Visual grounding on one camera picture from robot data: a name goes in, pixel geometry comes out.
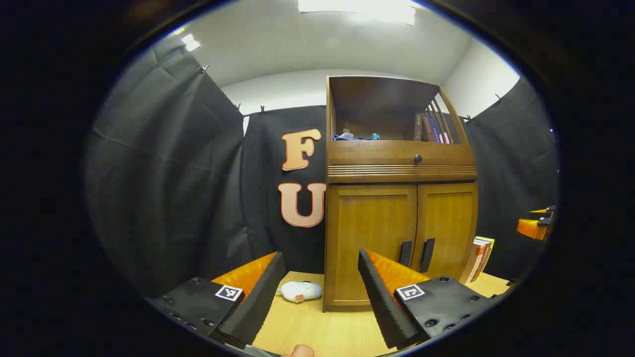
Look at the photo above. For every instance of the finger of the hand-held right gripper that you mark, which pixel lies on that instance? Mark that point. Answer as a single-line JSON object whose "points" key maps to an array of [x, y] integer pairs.
{"points": [[531, 228], [541, 211]]}

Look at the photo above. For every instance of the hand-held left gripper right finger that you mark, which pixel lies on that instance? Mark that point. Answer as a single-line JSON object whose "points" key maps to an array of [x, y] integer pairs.
{"points": [[379, 297]]}

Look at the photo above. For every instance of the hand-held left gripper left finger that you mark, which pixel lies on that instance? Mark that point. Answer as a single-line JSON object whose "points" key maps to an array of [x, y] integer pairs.
{"points": [[260, 297]]}

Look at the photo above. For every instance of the wooden cabinet door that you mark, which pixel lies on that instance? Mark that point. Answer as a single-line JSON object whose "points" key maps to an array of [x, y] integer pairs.
{"points": [[449, 218], [367, 228]]}

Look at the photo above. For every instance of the wooden double-door shoe cabinet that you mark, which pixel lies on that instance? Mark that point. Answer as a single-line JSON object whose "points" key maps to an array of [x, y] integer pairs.
{"points": [[377, 99]]}

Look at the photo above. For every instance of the wooden cabinet drawer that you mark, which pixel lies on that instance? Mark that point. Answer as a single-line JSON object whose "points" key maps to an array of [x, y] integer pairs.
{"points": [[372, 153]]}

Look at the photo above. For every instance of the white plush toy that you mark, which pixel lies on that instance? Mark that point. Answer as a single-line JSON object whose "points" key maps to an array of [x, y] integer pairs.
{"points": [[300, 290]]}

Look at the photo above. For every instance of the brown standing book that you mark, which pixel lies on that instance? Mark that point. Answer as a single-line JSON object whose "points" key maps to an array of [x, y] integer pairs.
{"points": [[482, 258]]}

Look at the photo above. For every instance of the beige book orange label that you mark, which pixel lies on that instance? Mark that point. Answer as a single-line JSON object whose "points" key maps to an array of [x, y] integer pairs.
{"points": [[470, 263]]}

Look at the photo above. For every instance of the blue shelf book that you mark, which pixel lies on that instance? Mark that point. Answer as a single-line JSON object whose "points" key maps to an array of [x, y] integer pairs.
{"points": [[437, 131]]}

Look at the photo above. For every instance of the maroon shelf book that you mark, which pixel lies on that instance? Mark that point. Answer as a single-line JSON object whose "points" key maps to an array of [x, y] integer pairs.
{"points": [[426, 129]]}

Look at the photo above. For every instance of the brown shelf book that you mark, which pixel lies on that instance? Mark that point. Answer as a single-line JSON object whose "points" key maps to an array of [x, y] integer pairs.
{"points": [[418, 128]]}

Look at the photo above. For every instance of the black backdrop cloth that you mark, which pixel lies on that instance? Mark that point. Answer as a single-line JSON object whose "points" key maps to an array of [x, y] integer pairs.
{"points": [[163, 173]]}

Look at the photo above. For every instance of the blue white cloth bundle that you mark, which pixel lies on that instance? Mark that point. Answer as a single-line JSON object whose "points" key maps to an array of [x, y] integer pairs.
{"points": [[354, 137]]}

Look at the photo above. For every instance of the small ceiling light panel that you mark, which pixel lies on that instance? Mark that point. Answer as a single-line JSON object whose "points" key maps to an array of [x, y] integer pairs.
{"points": [[191, 42]]}

